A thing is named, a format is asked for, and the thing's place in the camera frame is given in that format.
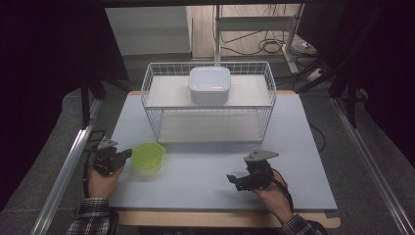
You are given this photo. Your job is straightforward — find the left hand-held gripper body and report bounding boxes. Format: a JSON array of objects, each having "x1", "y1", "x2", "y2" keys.
[{"x1": 94, "y1": 136, "x2": 123, "y2": 176}]

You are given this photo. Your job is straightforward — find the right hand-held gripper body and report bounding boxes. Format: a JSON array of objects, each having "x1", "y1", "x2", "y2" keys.
[{"x1": 235, "y1": 149, "x2": 280, "y2": 192}]

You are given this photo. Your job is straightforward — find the green translucent bowl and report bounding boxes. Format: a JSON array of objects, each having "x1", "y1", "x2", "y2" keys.
[{"x1": 131, "y1": 141, "x2": 166, "y2": 171}]

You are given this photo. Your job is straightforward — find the white wire rack shelf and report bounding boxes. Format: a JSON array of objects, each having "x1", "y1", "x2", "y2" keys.
[{"x1": 140, "y1": 61, "x2": 278, "y2": 145}]

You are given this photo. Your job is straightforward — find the white square bowl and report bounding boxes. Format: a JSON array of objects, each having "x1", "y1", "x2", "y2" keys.
[{"x1": 188, "y1": 66, "x2": 232, "y2": 106}]

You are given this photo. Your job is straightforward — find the person's left hand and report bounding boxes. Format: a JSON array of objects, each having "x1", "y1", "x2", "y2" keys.
[{"x1": 87, "y1": 164, "x2": 125, "y2": 200}]

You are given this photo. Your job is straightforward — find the person's right hand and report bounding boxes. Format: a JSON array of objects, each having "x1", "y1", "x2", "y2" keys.
[{"x1": 253, "y1": 171, "x2": 295, "y2": 225}]

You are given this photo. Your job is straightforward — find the black floor grate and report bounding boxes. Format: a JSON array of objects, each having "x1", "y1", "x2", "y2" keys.
[{"x1": 82, "y1": 129, "x2": 108, "y2": 153}]

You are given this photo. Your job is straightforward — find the black metal stand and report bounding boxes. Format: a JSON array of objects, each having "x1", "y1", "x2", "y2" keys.
[
  {"x1": 296, "y1": 58, "x2": 370, "y2": 129},
  {"x1": 79, "y1": 73, "x2": 132, "y2": 129}
]

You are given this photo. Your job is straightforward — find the white power strip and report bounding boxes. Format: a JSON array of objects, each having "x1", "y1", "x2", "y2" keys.
[{"x1": 305, "y1": 68, "x2": 328, "y2": 83}]

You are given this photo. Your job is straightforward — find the white cabinet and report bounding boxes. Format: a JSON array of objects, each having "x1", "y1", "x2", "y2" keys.
[{"x1": 105, "y1": 6, "x2": 194, "y2": 57}]

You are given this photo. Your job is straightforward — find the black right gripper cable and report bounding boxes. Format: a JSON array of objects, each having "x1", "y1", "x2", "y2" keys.
[{"x1": 272, "y1": 168, "x2": 296, "y2": 213}]

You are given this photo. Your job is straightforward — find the aluminium floor rail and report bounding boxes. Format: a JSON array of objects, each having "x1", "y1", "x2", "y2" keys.
[
  {"x1": 331, "y1": 97, "x2": 415, "y2": 235},
  {"x1": 30, "y1": 99, "x2": 104, "y2": 235}
]

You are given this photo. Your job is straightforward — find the thin black floor cable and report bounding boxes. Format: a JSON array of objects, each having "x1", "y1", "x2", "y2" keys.
[{"x1": 308, "y1": 122, "x2": 327, "y2": 153}]

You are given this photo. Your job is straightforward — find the black cables on floor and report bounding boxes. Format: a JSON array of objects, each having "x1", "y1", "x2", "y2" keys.
[{"x1": 220, "y1": 28, "x2": 316, "y2": 57}]

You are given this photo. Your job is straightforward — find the white metal desk frame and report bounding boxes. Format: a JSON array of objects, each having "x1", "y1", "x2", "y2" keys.
[{"x1": 213, "y1": 3, "x2": 306, "y2": 74}]

